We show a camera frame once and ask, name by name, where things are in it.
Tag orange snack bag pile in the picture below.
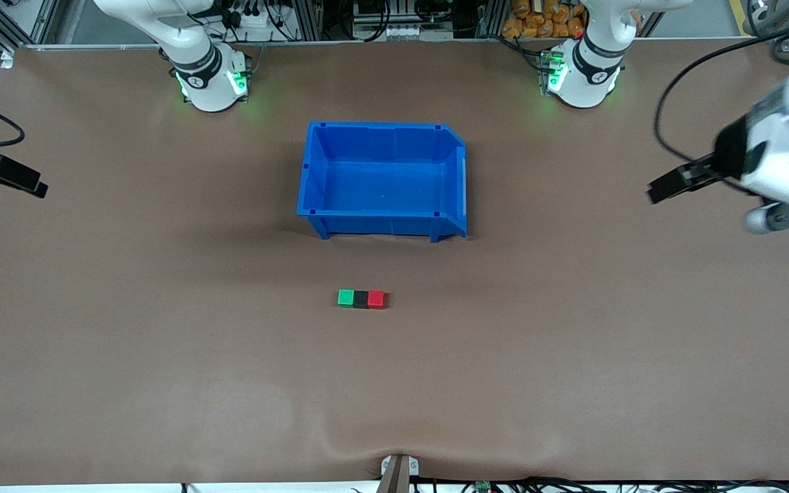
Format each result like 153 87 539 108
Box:
502 0 587 40

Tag white power strip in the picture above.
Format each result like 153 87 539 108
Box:
220 5 282 34

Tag blue plastic storage bin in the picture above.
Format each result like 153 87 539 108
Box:
297 121 468 242

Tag brown table mat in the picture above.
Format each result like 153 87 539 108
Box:
0 38 789 487

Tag metal table edge clamp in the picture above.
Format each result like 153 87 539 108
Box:
379 454 421 493

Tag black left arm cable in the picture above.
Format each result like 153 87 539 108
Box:
653 24 789 168

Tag black cable bundle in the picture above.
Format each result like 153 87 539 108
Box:
412 475 789 493

